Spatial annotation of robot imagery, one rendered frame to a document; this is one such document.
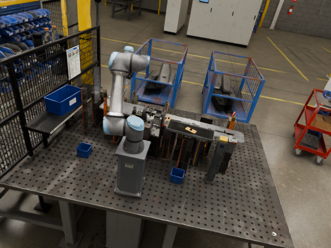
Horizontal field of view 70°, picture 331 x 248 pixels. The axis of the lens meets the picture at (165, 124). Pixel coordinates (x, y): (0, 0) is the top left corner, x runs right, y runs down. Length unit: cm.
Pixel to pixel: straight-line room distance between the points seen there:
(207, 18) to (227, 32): 94
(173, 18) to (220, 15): 174
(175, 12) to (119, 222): 856
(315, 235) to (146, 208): 204
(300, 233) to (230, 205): 129
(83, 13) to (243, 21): 784
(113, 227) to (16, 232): 95
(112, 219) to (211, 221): 79
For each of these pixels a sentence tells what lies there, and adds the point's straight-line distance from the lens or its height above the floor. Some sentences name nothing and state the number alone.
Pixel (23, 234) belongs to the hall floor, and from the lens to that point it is 269.
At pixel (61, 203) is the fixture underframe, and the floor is 56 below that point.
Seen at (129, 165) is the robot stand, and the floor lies 101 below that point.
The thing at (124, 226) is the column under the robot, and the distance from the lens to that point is 215.
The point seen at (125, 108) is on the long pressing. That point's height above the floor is 100.
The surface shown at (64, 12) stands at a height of 132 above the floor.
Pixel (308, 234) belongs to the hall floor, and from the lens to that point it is 323.
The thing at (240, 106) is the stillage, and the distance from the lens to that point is 478.
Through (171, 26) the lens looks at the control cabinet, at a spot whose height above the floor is 30.
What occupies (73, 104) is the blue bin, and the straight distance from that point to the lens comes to 223.
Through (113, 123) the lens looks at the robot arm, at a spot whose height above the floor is 131.
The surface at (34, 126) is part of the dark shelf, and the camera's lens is 207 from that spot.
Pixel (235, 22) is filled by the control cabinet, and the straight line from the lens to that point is 989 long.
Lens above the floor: 218
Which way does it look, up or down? 33 degrees down
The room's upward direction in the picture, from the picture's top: 10 degrees clockwise
